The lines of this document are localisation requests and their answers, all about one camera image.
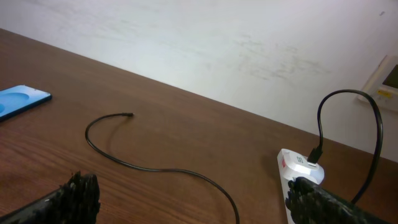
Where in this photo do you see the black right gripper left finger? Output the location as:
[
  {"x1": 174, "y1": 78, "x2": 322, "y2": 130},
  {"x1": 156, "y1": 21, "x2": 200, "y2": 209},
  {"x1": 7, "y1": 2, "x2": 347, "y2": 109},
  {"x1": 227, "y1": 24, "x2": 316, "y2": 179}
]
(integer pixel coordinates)
[{"x1": 1, "y1": 172, "x2": 101, "y2": 224}]

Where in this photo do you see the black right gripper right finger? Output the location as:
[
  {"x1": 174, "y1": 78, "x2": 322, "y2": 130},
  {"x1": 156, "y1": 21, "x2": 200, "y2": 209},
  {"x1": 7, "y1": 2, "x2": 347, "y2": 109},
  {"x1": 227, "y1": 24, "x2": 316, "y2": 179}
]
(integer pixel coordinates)
[{"x1": 285, "y1": 177, "x2": 388, "y2": 224}]

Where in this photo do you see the blue screen smartphone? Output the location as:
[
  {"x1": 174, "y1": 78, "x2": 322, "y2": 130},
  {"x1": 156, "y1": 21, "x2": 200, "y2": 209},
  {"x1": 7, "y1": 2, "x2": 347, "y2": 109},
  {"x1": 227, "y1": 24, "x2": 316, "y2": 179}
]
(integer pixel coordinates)
[{"x1": 1, "y1": 85, "x2": 52, "y2": 121}]

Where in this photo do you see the white power strip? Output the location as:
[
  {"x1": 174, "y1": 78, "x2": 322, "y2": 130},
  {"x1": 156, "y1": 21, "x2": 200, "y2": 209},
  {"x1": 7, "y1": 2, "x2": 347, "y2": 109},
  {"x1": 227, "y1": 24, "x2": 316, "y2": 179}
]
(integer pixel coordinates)
[{"x1": 277, "y1": 148, "x2": 325, "y2": 224}]

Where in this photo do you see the black charger cable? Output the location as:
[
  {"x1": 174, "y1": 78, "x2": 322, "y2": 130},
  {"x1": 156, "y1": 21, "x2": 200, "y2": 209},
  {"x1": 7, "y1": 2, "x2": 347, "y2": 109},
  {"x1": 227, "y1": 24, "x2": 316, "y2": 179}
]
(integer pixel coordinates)
[{"x1": 85, "y1": 89, "x2": 384, "y2": 224}]

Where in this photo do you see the white wall socket panel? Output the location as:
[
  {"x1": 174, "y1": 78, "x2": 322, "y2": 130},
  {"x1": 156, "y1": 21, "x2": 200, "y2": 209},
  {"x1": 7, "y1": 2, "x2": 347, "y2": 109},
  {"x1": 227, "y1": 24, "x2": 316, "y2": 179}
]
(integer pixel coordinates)
[{"x1": 362, "y1": 55, "x2": 397, "y2": 112}]

